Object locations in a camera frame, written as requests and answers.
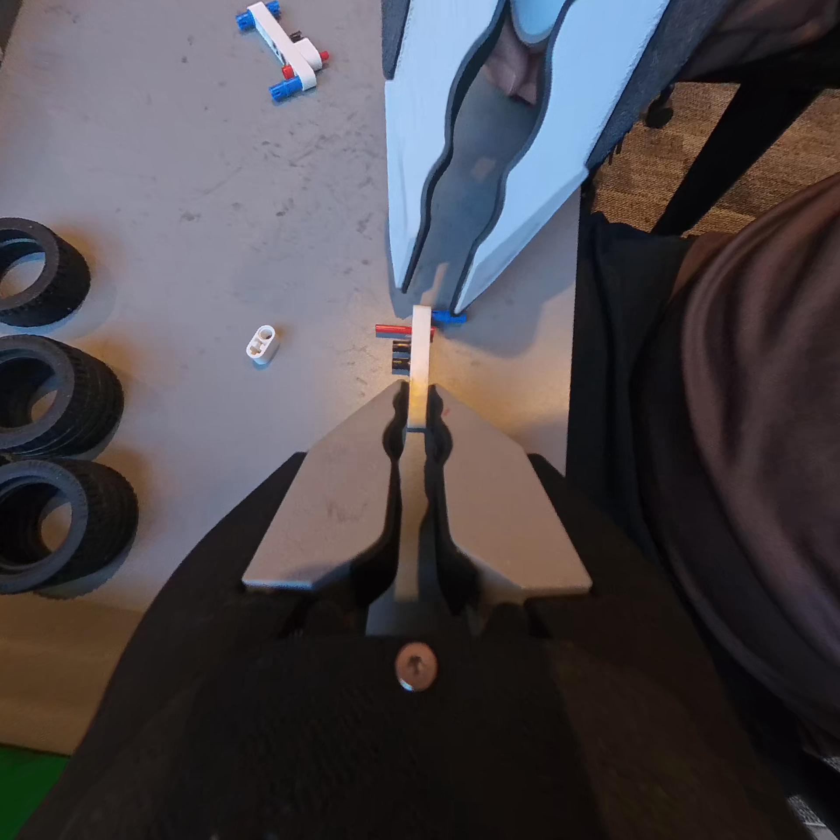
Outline green plastic bin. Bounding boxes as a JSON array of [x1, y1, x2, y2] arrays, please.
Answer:
[[0, 743, 71, 840]]

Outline white holed brick beam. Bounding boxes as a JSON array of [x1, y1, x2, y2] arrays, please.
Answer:
[[406, 304, 434, 433]]

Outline grey desk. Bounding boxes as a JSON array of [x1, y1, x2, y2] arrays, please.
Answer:
[[0, 0, 583, 756]]

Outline white small connector piece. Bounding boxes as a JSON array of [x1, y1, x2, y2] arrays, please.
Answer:
[[246, 324, 282, 364]]

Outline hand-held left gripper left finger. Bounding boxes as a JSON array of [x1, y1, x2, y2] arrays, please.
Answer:
[[243, 381, 411, 608]]

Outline black chair base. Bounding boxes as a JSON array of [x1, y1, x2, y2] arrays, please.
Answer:
[[645, 71, 840, 238]]

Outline person's right hand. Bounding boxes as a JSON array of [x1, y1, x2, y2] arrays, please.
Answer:
[[489, 13, 547, 107]]

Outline black rubber toy tyre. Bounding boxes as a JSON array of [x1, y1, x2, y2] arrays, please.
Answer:
[[0, 457, 140, 595], [0, 217, 92, 328], [0, 334, 126, 461]]

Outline person's torso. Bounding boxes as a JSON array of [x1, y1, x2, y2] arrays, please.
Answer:
[[566, 172, 840, 840]]

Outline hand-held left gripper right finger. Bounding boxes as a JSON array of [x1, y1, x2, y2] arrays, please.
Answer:
[[425, 384, 593, 616]]

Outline white beam assembly with pins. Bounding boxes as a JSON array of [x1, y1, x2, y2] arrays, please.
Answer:
[[235, 1, 331, 103]]

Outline person's right forearm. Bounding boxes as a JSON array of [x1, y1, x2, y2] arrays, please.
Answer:
[[669, 0, 840, 84]]

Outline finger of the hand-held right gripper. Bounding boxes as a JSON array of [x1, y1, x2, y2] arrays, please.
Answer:
[[455, 0, 672, 315], [382, 0, 508, 294]]

